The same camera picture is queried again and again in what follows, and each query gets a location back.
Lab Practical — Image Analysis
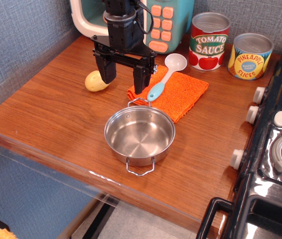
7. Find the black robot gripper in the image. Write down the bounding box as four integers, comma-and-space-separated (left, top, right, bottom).
91, 14, 156, 95

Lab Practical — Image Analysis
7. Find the stainless steel pot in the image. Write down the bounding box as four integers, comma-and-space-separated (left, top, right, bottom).
104, 98, 176, 177

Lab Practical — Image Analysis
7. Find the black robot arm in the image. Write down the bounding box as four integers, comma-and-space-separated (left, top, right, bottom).
91, 0, 157, 95

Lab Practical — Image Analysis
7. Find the orange object at corner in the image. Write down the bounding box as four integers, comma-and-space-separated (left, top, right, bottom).
0, 229, 17, 239

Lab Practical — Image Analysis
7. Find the yellow toy potato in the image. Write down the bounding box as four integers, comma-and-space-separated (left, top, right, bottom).
85, 70, 109, 92

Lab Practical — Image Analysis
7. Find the white and blue spoon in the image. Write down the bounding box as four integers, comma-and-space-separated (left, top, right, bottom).
147, 53, 187, 102

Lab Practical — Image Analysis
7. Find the orange folded cloth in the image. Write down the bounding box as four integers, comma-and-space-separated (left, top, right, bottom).
127, 65, 209, 123

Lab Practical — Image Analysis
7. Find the teal toy microwave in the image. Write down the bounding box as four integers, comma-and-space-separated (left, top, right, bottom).
69, 0, 194, 54

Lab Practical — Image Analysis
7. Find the tomato sauce can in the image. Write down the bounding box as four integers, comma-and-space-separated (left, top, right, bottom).
188, 12, 231, 71

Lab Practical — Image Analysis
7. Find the pineapple slices can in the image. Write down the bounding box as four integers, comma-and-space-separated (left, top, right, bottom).
228, 33, 274, 80

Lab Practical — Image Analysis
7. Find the black toy stove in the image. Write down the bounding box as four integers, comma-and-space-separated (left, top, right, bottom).
197, 54, 282, 239

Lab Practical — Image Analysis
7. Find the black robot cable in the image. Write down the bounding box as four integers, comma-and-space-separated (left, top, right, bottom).
133, 0, 154, 35

